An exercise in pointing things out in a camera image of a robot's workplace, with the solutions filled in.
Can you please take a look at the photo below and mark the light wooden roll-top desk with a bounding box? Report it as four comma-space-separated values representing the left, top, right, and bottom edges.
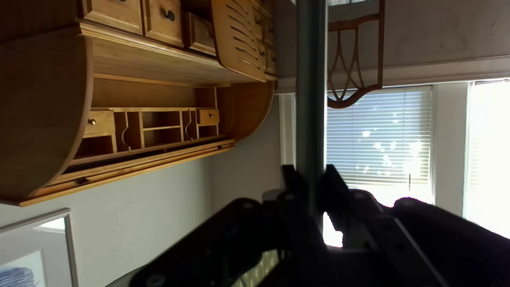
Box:
0, 0, 279, 208

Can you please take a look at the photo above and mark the window with white blinds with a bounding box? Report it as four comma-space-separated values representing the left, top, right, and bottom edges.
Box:
324, 86, 436, 187

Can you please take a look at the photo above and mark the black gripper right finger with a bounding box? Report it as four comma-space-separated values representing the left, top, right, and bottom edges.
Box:
318, 165, 510, 287

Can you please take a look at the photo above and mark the white shade metal table lamp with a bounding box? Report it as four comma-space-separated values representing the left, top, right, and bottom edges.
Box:
233, 0, 329, 287

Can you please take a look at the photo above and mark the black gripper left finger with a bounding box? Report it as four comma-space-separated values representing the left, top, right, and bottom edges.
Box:
126, 165, 327, 287

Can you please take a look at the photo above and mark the white framed wall picture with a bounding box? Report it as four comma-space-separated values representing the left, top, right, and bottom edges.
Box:
0, 208, 80, 287

